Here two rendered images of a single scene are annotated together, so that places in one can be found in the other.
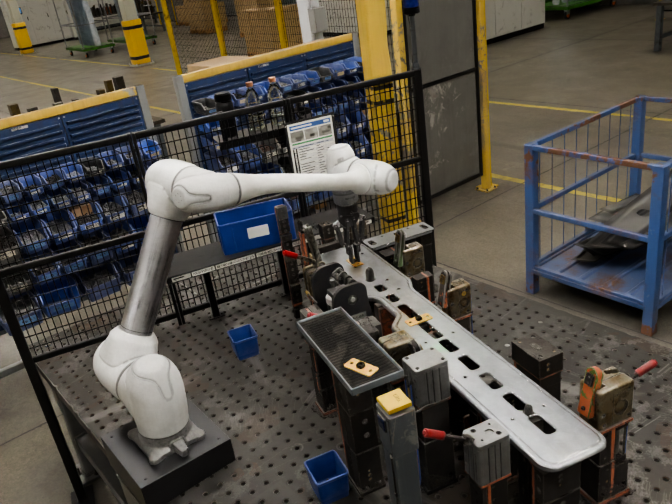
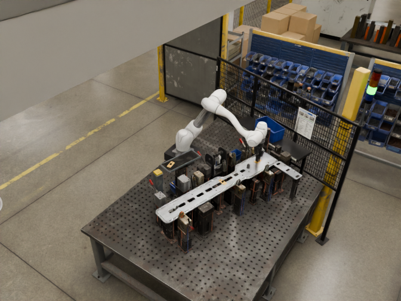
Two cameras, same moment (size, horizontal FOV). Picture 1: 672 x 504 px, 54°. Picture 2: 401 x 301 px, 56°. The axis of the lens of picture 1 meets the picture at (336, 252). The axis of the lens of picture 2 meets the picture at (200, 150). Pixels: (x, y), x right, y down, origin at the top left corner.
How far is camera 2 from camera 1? 2.99 m
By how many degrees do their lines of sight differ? 59
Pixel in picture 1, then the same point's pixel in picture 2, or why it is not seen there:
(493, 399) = (182, 200)
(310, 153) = (303, 122)
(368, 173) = (247, 135)
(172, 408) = (179, 144)
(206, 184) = (207, 103)
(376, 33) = (350, 99)
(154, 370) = (180, 133)
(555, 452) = (161, 212)
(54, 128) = (309, 52)
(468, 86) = not seen: outside the picture
